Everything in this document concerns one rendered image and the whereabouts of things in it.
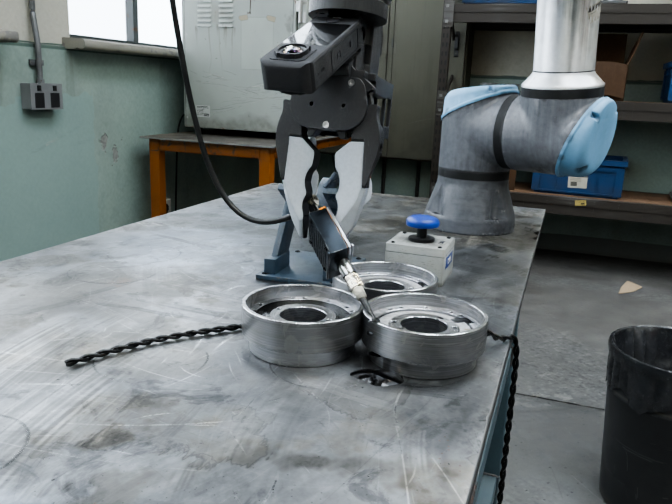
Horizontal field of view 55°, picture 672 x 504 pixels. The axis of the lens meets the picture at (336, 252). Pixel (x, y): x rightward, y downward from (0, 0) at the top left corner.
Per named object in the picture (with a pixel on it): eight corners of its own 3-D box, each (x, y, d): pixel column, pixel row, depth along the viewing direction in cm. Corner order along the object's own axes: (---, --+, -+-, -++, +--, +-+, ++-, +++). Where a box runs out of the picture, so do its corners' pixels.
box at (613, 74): (636, 101, 356) (647, 27, 346) (538, 97, 372) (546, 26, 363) (630, 101, 395) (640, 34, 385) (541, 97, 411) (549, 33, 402)
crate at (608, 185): (622, 192, 406) (627, 156, 400) (622, 200, 371) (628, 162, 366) (535, 184, 425) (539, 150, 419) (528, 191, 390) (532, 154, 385)
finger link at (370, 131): (385, 187, 58) (383, 86, 57) (380, 187, 56) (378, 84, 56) (335, 189, 59) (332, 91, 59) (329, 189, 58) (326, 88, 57)
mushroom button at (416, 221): (433, 262, 77) (436, 220, 76) (400, 257, 78) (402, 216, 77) (439, 254, 81) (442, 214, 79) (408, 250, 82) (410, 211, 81)
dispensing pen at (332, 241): (373, 337, 51) (291, 184, 59) (368, 360, 54) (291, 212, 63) (397, 327, 52) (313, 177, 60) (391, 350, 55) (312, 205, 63)
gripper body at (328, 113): (390, 146, 64) (403, 19, 62) (363, 140, 56) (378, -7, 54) (317, 140, 66) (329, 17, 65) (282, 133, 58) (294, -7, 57)
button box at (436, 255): (442, 287, 76) (445, 246, 74) (383, 279, 78) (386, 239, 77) (454, 270, 83) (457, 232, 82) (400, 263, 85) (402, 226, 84)
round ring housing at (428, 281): (408, 294, 73) (411, 258, 72) (453, 327, 63) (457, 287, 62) (318, 300, 69) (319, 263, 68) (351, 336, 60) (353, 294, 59)
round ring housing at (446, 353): (391, 391, 49) (395, 340, 48) (342, 340, 59) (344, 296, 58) (509, 375, 53) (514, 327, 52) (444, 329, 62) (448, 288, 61)
